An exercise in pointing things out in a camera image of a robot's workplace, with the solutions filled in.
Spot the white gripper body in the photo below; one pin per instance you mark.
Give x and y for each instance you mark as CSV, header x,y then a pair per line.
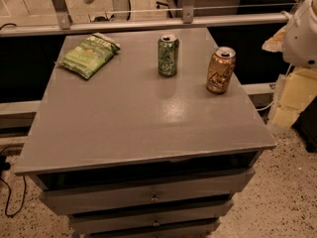
x,y
301,39

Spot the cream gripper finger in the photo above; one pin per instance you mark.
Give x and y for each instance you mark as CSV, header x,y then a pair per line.
x,y
275,43
293,94

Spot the green soda can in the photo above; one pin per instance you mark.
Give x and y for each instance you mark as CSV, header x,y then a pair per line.
x,y
167,55

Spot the orange soda can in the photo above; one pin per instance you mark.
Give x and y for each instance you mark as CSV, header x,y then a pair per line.
x,y
220,70

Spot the grey drawer cabinet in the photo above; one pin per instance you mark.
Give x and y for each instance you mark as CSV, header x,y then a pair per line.
x,y
129,153

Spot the green chip bag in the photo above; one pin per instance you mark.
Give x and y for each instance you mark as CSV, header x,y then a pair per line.
x,y
90,55

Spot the metal railing frame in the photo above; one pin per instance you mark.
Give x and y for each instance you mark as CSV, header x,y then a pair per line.
x,y
54,17

